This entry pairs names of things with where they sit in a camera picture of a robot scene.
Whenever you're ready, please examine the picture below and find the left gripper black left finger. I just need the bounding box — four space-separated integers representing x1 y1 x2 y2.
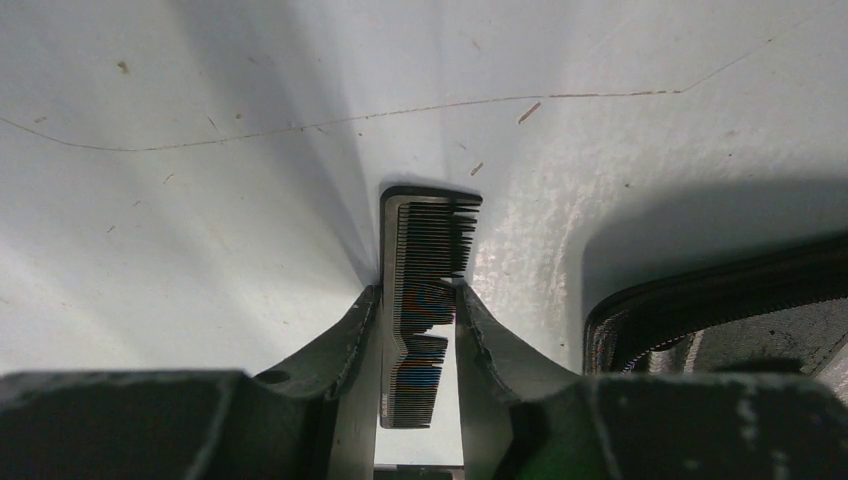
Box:
254 285 381 479

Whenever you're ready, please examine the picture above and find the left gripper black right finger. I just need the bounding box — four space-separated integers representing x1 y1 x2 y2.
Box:
455 284 579 479

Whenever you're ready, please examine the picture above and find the black straight barber comb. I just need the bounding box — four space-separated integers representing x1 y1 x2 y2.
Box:
379 185 483 430

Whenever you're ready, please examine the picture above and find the black zippered tool case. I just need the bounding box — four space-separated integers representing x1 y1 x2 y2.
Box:
583 234 847 377

